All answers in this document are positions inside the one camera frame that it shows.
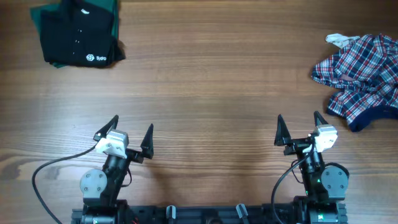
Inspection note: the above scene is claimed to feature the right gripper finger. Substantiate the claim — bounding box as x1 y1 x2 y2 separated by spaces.
274 114 292 146
313 111 328 126

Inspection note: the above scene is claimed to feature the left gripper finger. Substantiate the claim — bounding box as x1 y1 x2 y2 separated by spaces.
93 115 119 141
141 124 154 159

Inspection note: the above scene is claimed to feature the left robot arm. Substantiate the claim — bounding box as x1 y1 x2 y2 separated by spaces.
71 115 154 224

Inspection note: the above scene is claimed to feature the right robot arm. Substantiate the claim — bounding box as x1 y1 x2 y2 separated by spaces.
271 111 349 223

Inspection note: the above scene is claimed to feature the beige crumpled cloth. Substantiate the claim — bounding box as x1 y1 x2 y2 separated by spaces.
325 34 361 49

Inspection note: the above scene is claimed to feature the green folded shirt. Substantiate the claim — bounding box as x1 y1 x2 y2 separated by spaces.
29 0 121 69

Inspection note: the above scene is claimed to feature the right black cable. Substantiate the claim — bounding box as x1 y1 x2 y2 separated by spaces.
271 146 315 224

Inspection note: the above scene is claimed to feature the black cable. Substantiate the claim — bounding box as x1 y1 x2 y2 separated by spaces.
31 143 98 224
271 146 315 224

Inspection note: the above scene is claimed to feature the left black cable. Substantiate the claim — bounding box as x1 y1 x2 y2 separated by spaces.
31 143 98 224

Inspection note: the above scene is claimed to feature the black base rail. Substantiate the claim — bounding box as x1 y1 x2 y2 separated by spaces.
71 203 348 224

